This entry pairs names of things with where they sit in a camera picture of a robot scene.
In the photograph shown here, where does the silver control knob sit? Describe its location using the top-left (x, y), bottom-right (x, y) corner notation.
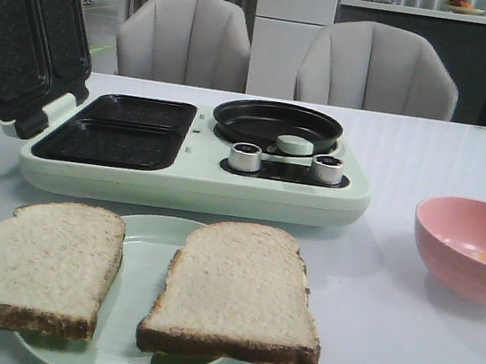
top-left (228, 142), bottom-right (262, 173)
top-left (309, 154), bottom-right (344, 186)

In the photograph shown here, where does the light green plate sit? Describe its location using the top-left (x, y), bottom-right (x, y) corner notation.
top-left (17, 215), bottom-right (225, 364)

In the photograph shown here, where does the right silver control knob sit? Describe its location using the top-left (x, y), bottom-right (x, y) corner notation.
top-left (309, 154), bottom-right (344, 186)

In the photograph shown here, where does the bread slice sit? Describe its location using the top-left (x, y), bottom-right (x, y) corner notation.
top-left (135, 221), bottom-right (321, 364)
top-left (0, 202), bottom-right (126, 341)

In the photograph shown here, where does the left grey chair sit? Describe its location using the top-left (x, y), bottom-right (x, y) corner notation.
top-left (117, 0), bottom-right (251, 93)

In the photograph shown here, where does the white cabinet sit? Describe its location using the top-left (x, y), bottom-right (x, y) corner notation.
top-left (246, 0), bottom-right (337, 100)

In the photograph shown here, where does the right grey chair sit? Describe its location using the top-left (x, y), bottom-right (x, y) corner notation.
top-left (294, 21), bottom-right (458, 121)

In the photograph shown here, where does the left silver control knob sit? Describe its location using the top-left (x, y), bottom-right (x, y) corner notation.
top-left (228, 142), bottom-right (262, 173)

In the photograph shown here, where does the black round frying pan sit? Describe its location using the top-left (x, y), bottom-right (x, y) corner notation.
top-left (213, 99), bottom-right (343, 154)

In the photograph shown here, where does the grey chair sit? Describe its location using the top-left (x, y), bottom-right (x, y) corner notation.
top-left (294, 21), bottom-right (458, 121)
top-left (117, 0), bottom-right (251, 93)

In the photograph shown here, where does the pink bowl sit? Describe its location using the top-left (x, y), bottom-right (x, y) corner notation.
top-left (414, 195), bottom-right (486, 305)

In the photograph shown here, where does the green breakfast maker base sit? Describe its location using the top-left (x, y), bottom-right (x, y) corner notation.
top-left (20, 94), bottom-right (370, 227)

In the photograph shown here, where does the green breakfast maker lid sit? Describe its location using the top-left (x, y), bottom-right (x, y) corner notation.
top-left (0, 0), bottom-right (91, 139)

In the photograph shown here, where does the fruit plate on counter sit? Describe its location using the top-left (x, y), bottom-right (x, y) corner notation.
top-left (446, 0), bottom-right (484, 16)

